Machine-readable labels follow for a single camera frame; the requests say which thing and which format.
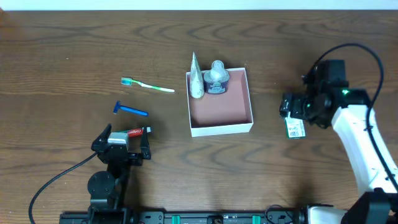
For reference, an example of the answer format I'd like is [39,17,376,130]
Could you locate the white Pantene tube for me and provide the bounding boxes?
[190,53,205,99]

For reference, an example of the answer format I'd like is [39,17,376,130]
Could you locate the Dettol foam soap bottle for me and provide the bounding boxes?
[203,60,230,95]

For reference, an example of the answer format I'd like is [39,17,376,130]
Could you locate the left black cable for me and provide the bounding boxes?
[28,151,100,224]

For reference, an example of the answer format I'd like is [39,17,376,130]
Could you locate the black cable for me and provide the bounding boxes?
[306,42,398,190]
[28,151,100,224]

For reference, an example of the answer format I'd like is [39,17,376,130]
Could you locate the green white soap bar pack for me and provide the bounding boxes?
[284,113,306,139]

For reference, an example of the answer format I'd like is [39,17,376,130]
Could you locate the teal Colgate toothpaste tube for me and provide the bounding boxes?
[121,126,152,138]

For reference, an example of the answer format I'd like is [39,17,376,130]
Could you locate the white box pink interior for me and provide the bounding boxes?
[186,68,254,138]

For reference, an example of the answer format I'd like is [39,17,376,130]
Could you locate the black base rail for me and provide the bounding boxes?
[59,207,308,224]

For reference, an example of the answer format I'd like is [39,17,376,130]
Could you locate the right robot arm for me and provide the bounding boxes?
[279,60,397,223]

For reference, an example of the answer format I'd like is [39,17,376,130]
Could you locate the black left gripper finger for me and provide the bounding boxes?
[91,124,112,152]
[140,126,152,160]

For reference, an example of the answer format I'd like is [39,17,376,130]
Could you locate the blue disposable razor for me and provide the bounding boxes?
[113,101,149,116]

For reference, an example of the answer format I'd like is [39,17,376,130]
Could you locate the right black cable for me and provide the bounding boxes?
[306,42,398,190]

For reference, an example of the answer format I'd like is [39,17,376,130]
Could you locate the green white toothbrush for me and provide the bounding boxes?
[121,77,175,93]

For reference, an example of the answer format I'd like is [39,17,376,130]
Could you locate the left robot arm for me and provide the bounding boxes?
[87,124,152,211]

